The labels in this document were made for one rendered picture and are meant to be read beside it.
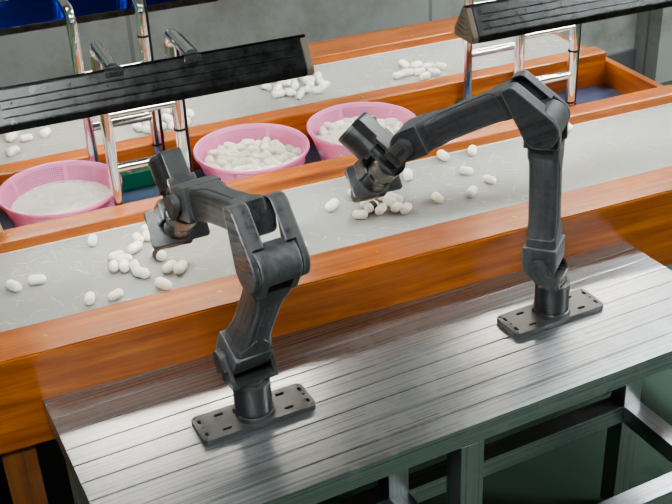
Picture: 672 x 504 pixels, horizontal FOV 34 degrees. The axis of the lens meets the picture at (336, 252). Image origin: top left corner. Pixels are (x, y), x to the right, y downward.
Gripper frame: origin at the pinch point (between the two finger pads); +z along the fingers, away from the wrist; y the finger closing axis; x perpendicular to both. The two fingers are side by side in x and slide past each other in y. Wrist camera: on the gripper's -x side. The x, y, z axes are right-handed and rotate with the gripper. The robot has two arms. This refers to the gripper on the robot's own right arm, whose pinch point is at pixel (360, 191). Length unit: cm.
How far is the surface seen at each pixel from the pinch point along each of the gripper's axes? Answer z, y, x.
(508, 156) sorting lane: 16.1, -42.7, -3.2
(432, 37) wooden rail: 72, -63, -54
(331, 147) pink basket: 30.0, -7.8, -18.0
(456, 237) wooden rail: -9.6, -12.3, 15.3
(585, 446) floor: 50, -55, 66
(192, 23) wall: 153, -17, -105
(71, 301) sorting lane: 3, 60, 7
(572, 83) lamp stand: 21, -68, -18
